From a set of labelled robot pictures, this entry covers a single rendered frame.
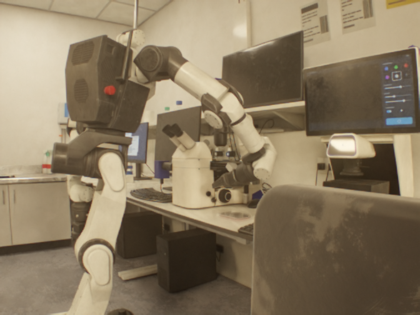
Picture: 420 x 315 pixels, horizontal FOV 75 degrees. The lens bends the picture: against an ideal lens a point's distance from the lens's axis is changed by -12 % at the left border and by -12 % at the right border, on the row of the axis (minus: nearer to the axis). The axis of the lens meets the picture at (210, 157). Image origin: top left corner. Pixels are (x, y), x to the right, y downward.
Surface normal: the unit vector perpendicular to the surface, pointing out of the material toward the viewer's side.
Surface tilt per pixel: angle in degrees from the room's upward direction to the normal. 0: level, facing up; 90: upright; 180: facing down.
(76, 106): 99
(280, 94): 86
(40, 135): 90
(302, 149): 90
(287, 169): 90
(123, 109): 104
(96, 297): 115
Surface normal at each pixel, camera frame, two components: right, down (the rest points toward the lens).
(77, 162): 0.42, 0.41
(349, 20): -0.79, 0.01
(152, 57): -0.40, 0.28
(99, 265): 0.50, 0.02
